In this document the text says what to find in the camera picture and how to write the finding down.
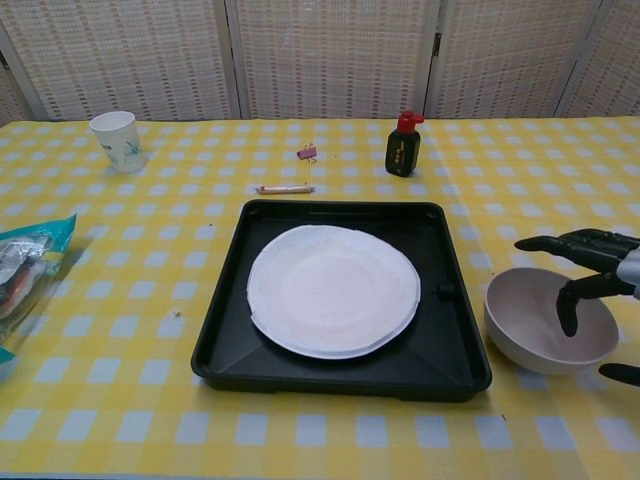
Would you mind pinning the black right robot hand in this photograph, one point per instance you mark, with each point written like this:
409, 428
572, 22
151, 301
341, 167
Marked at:
595, 250

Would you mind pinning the woven folding screen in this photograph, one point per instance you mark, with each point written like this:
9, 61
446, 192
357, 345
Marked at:
325, 55

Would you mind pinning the black ink bottle red cap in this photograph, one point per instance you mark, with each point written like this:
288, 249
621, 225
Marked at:
401, 150

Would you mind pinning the beige round bowl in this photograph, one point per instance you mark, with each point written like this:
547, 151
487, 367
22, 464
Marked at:
525, 325

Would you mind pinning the pink binder clip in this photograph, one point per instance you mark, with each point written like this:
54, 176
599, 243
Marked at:
306, 152

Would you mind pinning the yellow white checkered tablecloth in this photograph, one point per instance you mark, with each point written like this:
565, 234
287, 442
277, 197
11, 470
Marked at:
125, 350

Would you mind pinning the white printed paper cup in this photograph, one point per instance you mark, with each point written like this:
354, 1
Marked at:
120, 142

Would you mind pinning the teal clear snack bag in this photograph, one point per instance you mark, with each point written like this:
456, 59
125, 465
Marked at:
27, 265

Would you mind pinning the white paper plate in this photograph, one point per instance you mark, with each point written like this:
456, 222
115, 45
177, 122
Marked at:
332, 292

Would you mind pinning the small wooden pencil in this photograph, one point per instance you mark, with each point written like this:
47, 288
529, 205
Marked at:
285, 189

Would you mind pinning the black square plastic tray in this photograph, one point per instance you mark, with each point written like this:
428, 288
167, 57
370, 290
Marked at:
225, 350

